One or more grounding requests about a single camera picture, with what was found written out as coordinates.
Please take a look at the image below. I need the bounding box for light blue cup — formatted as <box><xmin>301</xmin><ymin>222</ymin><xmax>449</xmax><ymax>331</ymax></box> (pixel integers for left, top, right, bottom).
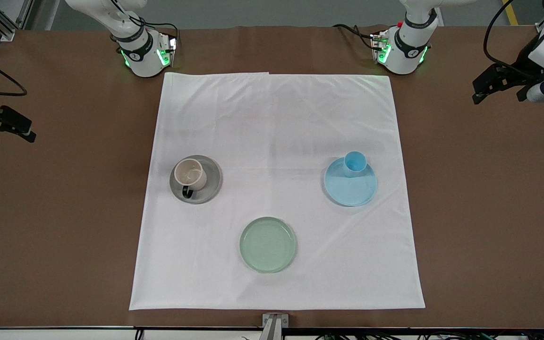
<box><xmin>344</xmin><ymin>151</ymin><xmax>367</xmax><ymax>178</ymax></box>

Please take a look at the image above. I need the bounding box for white mug with black handle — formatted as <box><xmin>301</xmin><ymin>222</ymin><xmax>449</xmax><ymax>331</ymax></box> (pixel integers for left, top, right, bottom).
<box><xmin>174</xmin><ymin>158</ymin><xmax>207</xmax><ymax>199</ymax></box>

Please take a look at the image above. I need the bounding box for light blue round plate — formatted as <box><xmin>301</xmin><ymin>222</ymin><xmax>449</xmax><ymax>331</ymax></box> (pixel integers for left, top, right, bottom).
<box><xmin>324</xmin><ymin>156</ymin><xmax>378</xmax><ymax>207</ymax></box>

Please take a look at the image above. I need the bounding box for gray round plate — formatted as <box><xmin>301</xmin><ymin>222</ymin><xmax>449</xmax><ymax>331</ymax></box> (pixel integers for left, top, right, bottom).
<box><xmin>169</xmin><ymin>155</ymin><xmax>222</xmax><ymax>204</ymax></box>

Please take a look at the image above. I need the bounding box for light green round plate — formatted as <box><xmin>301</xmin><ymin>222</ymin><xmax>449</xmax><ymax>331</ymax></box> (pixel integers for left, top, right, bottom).
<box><xmin>239</xmin><ymin>217</ymin><xmax>297</xmax><ymax>273</ymax></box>

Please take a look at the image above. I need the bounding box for silver base connector panel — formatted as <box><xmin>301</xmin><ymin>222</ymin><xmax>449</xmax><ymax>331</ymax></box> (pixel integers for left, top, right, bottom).
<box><xmin>157</xmin><ymin>32</ymin><xmax>179</xmax><ymax>67</ymax></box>
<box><xmin>370</xmin><ymin>30</ymin><xmax>391</xmax><ymax>64</ymax></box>

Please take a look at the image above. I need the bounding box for white square cloth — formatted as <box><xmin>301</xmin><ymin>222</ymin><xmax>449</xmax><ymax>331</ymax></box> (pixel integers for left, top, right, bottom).
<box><xmin>129</xmin><ymin>72</ymin><xmax>426</xmax><ymax>311</ymax></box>

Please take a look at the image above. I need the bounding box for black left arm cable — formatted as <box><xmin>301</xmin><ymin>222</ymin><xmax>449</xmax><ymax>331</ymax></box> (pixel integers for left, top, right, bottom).
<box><xmin>484</xmin><ymin>0</ymin><xmax>544</xmax><ymax>72</ymax></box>

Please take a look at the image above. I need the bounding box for black base cable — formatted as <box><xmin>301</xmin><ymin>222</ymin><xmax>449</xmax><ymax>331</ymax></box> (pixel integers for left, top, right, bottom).
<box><xmin>332</xmin><ymin>24</ymin><xmax>377</xmax><ymax>50</ymax></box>
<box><xmin>110</xmin><ymin>0</ymin><xmax>180</xmax><ymax>53</ymax></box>

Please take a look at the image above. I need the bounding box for metal table edge bracket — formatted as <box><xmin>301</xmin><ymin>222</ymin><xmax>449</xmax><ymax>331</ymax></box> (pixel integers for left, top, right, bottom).
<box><xmin>259</xmin><ymin>313</ymin><xmax>289</xmax><ymax>340</ymax></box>

